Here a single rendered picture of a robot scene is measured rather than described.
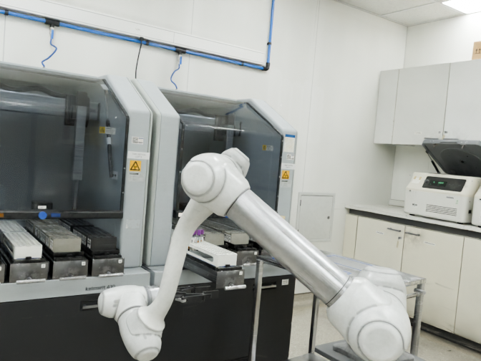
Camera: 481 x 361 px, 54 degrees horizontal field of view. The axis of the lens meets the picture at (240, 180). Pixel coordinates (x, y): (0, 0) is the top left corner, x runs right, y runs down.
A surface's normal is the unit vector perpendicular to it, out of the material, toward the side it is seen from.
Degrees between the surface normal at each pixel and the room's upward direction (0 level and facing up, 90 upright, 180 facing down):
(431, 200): 90
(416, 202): 90
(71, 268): 90
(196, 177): 87
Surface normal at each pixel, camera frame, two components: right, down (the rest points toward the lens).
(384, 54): 0.56, 0.09
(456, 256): -0.82, -0.04
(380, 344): -0.18, 0.10
